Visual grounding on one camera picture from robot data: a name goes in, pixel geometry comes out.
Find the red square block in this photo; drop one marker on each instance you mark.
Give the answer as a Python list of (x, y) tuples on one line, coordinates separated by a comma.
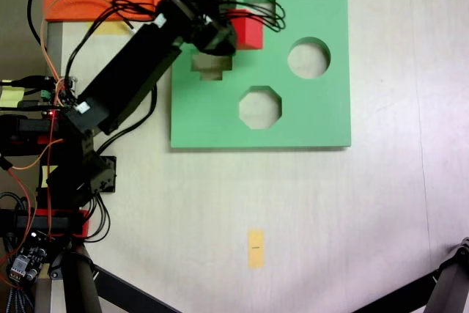
[(251, 36)]

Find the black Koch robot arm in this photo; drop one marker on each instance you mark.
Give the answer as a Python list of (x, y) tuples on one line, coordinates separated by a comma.
[(128, 67)]

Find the yellow tape strip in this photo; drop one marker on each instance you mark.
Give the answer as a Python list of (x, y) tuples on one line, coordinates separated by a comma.
[(110, 29)]

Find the green shape sorter board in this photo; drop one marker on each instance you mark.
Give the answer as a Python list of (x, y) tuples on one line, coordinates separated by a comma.
[(311, 115)]

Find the red black table clamp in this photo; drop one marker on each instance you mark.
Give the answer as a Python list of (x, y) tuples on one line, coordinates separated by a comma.
[(84, 221), (29, 126)]

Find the yellow sticky note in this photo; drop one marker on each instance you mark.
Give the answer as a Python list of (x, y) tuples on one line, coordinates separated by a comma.
[(9, 96)]

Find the small yellow paper note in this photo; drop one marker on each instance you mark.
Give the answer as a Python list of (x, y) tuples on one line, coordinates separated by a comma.
[(47, 175)]

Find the yellow tape marker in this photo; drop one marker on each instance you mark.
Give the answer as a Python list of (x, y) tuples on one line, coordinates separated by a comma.
[(256, 254)]

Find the black tripod leg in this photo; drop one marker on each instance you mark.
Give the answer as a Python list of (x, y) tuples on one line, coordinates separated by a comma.
[(80, 287), (452, 280)]

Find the small black circuit board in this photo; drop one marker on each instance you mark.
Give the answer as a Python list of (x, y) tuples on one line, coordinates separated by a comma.
[(27, 258)]

